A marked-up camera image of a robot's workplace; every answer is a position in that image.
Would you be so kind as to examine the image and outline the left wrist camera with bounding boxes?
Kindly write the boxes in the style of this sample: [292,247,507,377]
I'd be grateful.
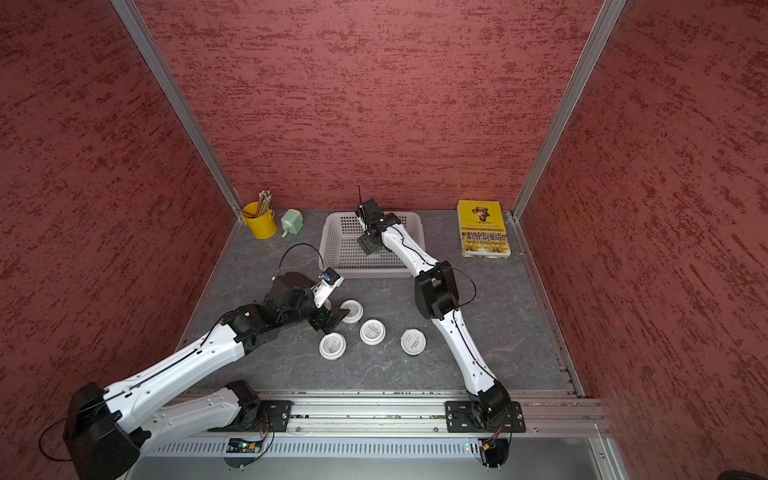
[311,267,344,308]

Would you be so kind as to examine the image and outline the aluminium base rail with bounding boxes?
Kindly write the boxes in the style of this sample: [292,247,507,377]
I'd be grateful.
[122,389,613,439]

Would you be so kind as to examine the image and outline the yellow pencil cup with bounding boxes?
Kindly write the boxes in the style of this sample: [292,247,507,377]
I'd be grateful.
[241,202,277,240]

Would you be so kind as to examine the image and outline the aluminium corner post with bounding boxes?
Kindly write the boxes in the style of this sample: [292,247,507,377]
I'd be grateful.
[512,0,626,223]
[111,0,243,216]

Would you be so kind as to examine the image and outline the left aluminium corner post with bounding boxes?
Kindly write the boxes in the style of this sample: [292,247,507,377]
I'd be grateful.
[111,0,243,216]

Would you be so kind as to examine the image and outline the yogurt cup bottom right green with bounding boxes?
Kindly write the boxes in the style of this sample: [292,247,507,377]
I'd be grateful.
[400,329,427,356]

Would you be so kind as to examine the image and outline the white perforated plastic basket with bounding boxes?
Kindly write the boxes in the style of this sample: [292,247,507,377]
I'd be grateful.
[319,212,412,279]

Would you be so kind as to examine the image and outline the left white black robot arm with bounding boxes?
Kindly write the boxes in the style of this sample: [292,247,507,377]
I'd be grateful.
[63,268,348,479]

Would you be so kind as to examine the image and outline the pencils bunch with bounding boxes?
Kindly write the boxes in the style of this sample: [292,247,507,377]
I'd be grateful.
[256,190,272,218]

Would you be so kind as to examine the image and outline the right aluminium corner post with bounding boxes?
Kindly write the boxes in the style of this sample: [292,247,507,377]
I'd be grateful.
[512,0,626,223]

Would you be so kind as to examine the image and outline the yellow book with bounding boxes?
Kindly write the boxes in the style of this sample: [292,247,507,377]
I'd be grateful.
[457,200,511,259]

